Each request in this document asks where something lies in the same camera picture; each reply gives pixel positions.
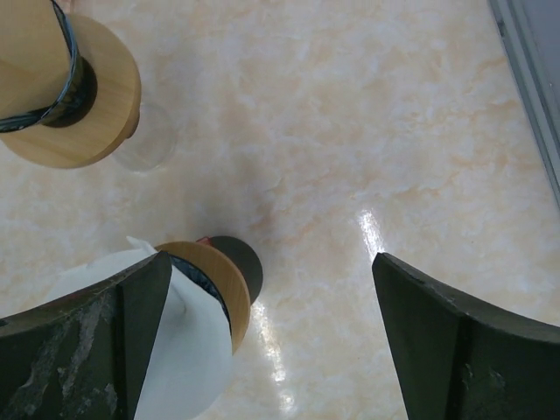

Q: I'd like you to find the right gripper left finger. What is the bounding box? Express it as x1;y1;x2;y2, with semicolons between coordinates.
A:
1;252;172;419

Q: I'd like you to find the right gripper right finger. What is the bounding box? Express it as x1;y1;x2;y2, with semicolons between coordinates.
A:
372;253;559;419

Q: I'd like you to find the white paper sheet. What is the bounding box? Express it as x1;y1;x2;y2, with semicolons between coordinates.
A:
43;235;235;420

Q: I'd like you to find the blue glass dripper cone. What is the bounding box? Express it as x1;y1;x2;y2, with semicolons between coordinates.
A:
1;1;93;133
170;255;231;324

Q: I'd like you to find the brown paper coffee filter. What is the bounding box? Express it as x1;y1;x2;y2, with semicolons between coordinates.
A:
1;0;69;118

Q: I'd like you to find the dark carafe with red lid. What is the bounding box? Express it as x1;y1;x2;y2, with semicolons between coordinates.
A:
197;235;263;304

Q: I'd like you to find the clear glass carafe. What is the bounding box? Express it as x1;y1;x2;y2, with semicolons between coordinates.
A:
112;102;178;172

